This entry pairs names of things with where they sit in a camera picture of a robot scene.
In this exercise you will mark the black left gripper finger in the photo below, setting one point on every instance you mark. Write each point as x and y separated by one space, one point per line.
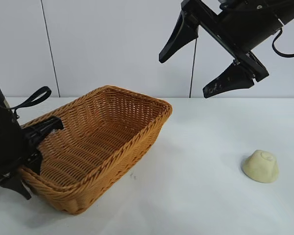
35 161
18 184

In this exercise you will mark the brown woven wicker basket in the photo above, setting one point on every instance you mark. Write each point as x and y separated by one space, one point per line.
100 137

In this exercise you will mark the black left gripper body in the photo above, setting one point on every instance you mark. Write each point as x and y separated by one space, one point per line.
5 147

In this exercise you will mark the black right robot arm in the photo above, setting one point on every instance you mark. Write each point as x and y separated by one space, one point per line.
291 7

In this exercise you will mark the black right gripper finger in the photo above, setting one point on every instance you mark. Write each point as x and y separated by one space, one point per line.
180 36
230 82

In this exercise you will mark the pale yellow egg yolk pastry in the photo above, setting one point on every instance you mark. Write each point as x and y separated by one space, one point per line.
259 169

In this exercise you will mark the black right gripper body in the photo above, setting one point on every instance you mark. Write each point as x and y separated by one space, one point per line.
247 27

